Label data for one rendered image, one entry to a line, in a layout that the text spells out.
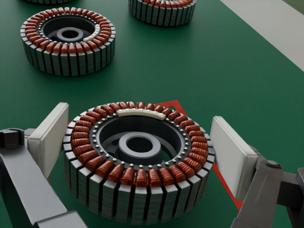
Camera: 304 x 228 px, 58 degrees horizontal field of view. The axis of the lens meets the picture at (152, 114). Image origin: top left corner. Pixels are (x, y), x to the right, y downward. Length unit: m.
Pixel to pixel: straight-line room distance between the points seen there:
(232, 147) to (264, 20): 0.41
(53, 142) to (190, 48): 0.29
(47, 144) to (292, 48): 0.43
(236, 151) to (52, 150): 0.11
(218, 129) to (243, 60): 0.23
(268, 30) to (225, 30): 0.09
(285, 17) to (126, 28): 0.31
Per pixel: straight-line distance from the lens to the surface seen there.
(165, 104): 0.31
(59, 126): 0.19
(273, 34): 0.53
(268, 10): 0.61
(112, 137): 0.23
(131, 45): 0.40
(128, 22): 0.46
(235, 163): 0.17
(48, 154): 0.17
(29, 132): 0.18
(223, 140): 0.20
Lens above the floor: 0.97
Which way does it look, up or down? 46 degrees down
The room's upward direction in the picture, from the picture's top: 10 degrees clockwise
